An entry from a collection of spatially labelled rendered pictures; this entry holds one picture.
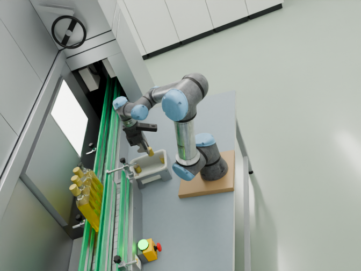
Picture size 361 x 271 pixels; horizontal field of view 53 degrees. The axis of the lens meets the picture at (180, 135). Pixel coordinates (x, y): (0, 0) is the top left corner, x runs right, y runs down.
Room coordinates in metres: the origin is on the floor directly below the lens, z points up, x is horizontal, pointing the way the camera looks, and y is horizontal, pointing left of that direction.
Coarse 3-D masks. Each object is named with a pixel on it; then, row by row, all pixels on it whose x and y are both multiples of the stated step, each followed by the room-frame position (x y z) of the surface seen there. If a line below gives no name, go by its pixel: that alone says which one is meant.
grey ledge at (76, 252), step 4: (76, 240) 1.26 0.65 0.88; (80, 240) 1.25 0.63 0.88; (76, 244) 1.23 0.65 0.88; (80, 244) 1.22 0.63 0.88; (72, 248) 1.22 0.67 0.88; (76, 248) 1.21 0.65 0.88; (80, 248) 1.20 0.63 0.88; (72, 252) 1.20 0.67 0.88; (76, 252) 1.19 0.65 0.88; (80, 252) 1.18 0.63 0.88; (72, 256) 1.17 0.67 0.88; (76, 256) 1.16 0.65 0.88; (72, 260) 1.15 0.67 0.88; (76, 260) 1.14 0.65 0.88; (72, 264) 1.13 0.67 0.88; (76, 264) 1.12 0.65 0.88; (68, 268) 1.12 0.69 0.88; (72, 268) 1.11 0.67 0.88; (76, 268) 1.10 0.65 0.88
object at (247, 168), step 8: (240, 136) 2.08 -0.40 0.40; (240, 144) 2.08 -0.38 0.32; (248, 160) 2.08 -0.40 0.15; (248, 168) 2.08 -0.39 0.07; (248, 176) 1.90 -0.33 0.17; (248, 184) 1.82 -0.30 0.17; (248, 192) 1.74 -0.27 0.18; (248, 200) 1.68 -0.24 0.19; (248, 208) 1.61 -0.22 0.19; (248, 216) 1.54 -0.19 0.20; (248, 224) 1.48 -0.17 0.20; (248, 232) 1.43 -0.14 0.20; (248, 240) 1.37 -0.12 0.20; (248, 248) 1.32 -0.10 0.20; (248, 256) 1.27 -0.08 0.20; (248, 264) 1.23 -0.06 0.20
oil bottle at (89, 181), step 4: (88, 180) 1.38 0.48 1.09; (92, 180) 1.40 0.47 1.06; (84, 184) 1.36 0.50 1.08; (88, 184) 1.36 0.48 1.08; (92, 184) 1.38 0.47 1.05; (92, 188) 1.36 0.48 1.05; (96, 188) 1.39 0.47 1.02; (96, 192) 1.36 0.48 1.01; (100, 192) 1.40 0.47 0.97; (100, 196) 1.38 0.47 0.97; (100, 200) 1.36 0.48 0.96
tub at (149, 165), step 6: (162, 150) 1.70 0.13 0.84; (144, 156) 1.72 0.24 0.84; (150, 156) 1.71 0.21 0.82; (156, 156) 1.71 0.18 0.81; (132, 162) 1.72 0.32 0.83; (138, 162) 1.72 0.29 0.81; (144, 162) 1.72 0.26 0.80; (150, 162) 1.71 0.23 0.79; (156, 162) 1.70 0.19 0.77; (132, 168) 1.67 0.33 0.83; (144, 168) 1.70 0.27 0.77; (150, 168) 1.68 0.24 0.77; (156, 168) 1.66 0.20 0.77; (162, 168) 1.54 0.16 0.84; (144, 174) 1.56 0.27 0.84
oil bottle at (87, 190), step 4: (84, 188) 1.32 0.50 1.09; (88, 188) 1.33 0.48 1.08; (84, 192) 1.31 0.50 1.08; (88, 192) 1.31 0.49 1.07; (92, 192) 1.33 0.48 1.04; (92, 196) 1.31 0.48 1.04; (96, 196) 1.34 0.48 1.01; (96, 200) 1.32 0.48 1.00; (96, 204) 1.30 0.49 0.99; (100, 204) 1.33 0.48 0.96; (100, 208) 1.31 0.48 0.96
